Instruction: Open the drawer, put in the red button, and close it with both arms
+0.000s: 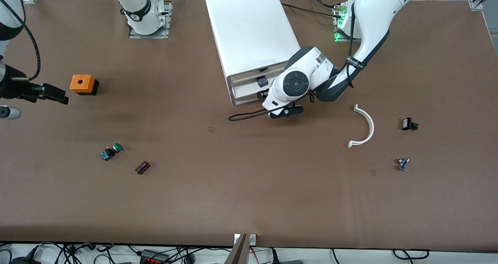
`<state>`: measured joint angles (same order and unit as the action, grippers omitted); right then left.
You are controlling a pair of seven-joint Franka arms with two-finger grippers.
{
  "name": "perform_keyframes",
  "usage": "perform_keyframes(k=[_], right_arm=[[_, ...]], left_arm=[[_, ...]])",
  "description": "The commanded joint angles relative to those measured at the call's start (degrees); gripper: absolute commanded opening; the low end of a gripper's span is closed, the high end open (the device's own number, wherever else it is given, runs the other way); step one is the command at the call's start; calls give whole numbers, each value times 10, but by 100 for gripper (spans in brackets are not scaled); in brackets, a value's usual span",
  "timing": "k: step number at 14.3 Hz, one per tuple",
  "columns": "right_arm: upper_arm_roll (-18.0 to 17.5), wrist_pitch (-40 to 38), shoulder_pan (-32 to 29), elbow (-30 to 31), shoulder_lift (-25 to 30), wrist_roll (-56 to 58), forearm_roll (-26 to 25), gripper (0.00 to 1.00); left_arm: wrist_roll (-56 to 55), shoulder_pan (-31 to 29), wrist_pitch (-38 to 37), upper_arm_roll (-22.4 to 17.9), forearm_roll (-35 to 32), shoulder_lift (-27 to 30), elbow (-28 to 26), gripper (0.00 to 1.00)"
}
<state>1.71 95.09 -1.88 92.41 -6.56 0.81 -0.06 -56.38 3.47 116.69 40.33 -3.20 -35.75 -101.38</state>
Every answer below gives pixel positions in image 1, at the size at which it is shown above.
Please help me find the orange push button enclosure box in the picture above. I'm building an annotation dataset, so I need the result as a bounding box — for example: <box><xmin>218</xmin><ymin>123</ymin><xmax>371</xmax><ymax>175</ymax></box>
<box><xmin>70</xmin><ymin>75</ymin><xmax>99</xmax><ymax>96</ymax></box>

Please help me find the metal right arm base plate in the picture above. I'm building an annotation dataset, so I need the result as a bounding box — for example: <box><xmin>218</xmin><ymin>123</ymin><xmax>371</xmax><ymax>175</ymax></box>
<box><xmin>128</xmin><ymin>0</ymin><xmax>174</xmax><ymax>39</ymax></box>

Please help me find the black red power strip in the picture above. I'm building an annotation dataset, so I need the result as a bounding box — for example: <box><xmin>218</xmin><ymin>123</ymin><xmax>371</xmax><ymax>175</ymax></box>
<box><xmin>140</xmin><ymin>250</ymin><xmax>170</xmax><ymax>264</ymax></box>

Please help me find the green mushroom push button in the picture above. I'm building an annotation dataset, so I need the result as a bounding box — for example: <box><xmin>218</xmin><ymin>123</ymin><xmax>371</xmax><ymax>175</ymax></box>
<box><xmin>100</xmin><ymin>143</ymin><xmax>123</xmax><ymax>161</ymax></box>

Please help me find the black cable behind cabinet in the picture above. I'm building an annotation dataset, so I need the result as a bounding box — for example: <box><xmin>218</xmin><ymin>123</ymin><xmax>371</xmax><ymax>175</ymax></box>
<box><xmin>281</xmin><ymin>2</ymin><xmax>340</xmax><ymax>18</ymax></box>

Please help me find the black looped floor cable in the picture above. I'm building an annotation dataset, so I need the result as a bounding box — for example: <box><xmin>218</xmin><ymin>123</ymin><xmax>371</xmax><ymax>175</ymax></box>
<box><xmin>392</xmin><ymin>249</ymin><xmax>431</xmax><ymax>260</ymax></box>

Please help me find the white half-round pipe clamp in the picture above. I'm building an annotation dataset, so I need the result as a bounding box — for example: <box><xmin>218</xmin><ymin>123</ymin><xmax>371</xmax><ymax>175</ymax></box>
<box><xmin>347</xmin><ymin>104</ymin><xmax>375</xmax><ymax>149</ymax></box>

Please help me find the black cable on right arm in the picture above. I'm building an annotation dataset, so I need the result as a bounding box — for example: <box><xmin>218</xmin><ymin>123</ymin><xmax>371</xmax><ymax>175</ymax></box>
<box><xmin>21</xmin><ymin>21</ymin><xmax>41</xmax><ymax>82</ymax></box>

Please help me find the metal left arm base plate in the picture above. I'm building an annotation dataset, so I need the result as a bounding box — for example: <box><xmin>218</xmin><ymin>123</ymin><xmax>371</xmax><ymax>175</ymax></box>
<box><xmin>333</xmin><ymin>0</ymin><xmax>363</xmax><ymax>43</ymax></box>

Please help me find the wooden beam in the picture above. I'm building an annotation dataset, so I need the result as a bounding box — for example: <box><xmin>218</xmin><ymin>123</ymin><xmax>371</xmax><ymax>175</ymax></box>
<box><xmin>225</xmin><ymin>234</ymin><xmax>249</xmax><ymax>264</ymax></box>

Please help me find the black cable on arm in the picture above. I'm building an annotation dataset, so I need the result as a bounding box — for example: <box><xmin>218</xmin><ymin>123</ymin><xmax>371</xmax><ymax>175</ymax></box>
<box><xmin>345</xmin><ymin>2</ymin><xmax>368</xmax><ymax>89</ymax></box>
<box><xmin>21</xmin><ymin>21</ymin><xmax>41</xmax><ymax>82</ymax></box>

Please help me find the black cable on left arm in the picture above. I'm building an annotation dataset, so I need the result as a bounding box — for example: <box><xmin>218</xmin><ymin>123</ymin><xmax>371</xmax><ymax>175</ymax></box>
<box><xmin>345</xmin><ymin>2</ymin><xmax>368</xmax><ymax>89</ymax></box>

